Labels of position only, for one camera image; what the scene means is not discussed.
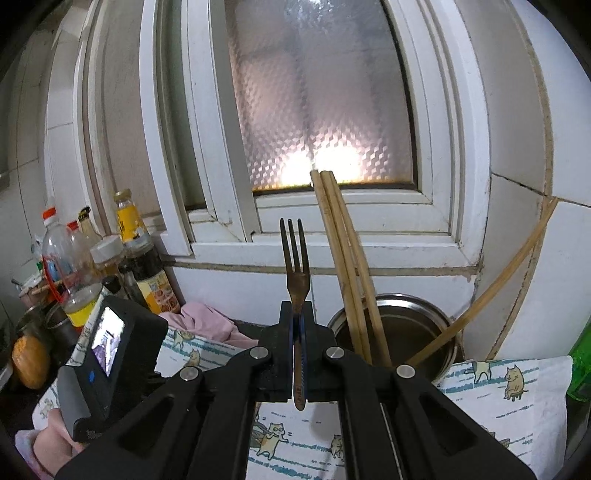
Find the bamboo chopstick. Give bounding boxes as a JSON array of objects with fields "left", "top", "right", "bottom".
[
  {"left": 311, "top": 170, "right": 372, "bottom": 363},
  {"left": 321, "top": 171, "right": 393, "bottom": 368},
  {"left": 406, "top": 197, "right": 559, "bottom": 367}
]

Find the metal fork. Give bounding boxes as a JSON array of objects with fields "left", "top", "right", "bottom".
[{"left": 280, "top": 218, "right": 311, "bottom": 411}]

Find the pink sleeve forearm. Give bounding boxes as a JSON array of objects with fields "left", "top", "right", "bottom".
[{"left": 15, "top": 430, "right": 54, "bottom": 480}]

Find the person left hand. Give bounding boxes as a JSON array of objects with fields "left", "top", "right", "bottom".
[{"left": 33, "top": 408, "right": 86, "bottom": 475}]

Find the yellow label sauce bottle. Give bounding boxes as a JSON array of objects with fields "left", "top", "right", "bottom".
[{"left": 113, "top": 188, "right": 180, "bottom": 314}]

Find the steel pot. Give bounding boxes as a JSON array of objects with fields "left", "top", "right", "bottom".
[{"left": 44, "top": 302, "right": 79, "bottom": 363}]

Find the pink cloth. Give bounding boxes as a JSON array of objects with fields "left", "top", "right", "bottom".
[{"left": 159, "top": 302, "right": 259, "bottom": 349}]

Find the large clear oil bottle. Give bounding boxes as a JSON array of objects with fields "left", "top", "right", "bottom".
[{"left": 42, "top": 205, "right": 102, "bottom": 332}]

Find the white lid spice jar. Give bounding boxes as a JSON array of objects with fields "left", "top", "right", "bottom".
[{"left": 90, "top": 235, "right": 124, "bottom": 277}]

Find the orange pumpkin piece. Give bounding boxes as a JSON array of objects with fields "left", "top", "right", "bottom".
[{"left": 12, "top": 335, "right": 50, "bottom": 390}]

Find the white steel utensil cup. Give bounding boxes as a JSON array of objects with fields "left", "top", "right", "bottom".
[{"left": 327, "top": 293, "right": 463, "bottom": 384}]

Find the black cap thin bottle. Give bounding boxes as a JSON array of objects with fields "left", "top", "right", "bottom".
[{"left": 78, "top": 206, "right": 102, "bottom": 249}]

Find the cat pattern table cloth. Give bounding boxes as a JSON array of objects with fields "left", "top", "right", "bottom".
[{"left": 32, "top": 285, "right": 574, "bottom": 480}]

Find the green dish soap bottle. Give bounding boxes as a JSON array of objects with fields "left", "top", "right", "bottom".
[{"left": 567, "top": 323, "right": 591, "bottom": 402}]

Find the white frame frosted window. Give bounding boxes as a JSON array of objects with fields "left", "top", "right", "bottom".
[{"left": 75, "top": 1, "right": 490, "bottom": 269}]

